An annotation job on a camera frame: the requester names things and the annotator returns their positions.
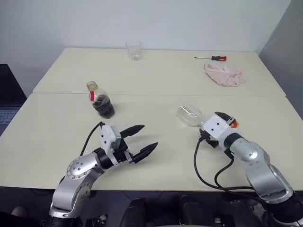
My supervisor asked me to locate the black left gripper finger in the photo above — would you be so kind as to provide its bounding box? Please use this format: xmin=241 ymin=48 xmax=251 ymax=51
xmin=120 ymin=124 xmax=145 ymax=140
xmin=132 ymin=142 xmax=159 ymax=165

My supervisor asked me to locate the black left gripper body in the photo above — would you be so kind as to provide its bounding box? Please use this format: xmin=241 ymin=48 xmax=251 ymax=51
xmin=113 ymin=139 xmax=137 ymax=165

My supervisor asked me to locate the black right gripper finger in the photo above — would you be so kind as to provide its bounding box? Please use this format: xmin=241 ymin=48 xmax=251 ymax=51
xmin=214 ymin=111 xmax=235 ymax=124

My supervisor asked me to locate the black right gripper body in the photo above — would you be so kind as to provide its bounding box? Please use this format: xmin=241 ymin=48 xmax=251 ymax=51
xmin=198 ymin=128 xmax=220 ymax=149

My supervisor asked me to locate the clear wine glass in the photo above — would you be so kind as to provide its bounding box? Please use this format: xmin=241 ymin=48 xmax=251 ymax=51
xmin=176 ymin=103 xmax=205 ymax=128

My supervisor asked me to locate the dark liquid plastic bottle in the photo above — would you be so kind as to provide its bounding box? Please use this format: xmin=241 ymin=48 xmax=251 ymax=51
xmin=86 ymin=80 xmax=116 ymax=118

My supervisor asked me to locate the crumpled pink cloth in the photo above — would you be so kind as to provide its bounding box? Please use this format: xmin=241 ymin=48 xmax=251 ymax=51
xmin=202 ymin=63 xmax=248 ymax=87

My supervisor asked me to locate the orange and black screwdriver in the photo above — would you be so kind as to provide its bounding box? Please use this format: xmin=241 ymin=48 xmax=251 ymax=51
xmin=194 ymin=55 xmax=228 ymax=62

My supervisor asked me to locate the dark rounded shape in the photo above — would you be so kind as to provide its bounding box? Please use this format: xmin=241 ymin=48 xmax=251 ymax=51
xmin=178 ymin=195 xmax=214 ymax=227
xmin=123 ymin=199 xmax=147 ymax=227

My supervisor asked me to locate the clear glass tumbler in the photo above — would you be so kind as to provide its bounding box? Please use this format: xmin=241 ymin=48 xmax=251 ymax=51
xmin=125 ymin=40 xmax=142 ymax=61

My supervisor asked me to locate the white shoe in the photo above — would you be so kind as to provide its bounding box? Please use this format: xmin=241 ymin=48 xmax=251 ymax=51
xmin=11 ymin=206 xmax=27 ymax=218

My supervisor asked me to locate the dark laptop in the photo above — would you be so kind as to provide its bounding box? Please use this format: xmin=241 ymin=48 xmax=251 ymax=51
xmin=0 ymin=63 xmax=27 ymax=137

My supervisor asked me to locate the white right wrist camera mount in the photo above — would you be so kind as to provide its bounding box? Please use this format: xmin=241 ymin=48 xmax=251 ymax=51
xmin=203 ymin=114 xmax=232 ymax=148

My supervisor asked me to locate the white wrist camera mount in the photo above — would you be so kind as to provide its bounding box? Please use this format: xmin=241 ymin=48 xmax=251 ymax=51
xmin=203 ymin=114 xmax=232 ymax=148
xmin=99 ymin=125 xmax=122 ymax=164

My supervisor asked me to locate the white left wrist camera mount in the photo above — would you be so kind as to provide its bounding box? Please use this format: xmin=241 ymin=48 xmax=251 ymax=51
xmin=99 ymin=125 xmax=122 ymax=164

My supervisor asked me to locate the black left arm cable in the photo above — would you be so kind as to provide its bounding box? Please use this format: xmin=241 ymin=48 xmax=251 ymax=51
xmin=80 ymin=121 xmax=106 ymax=157

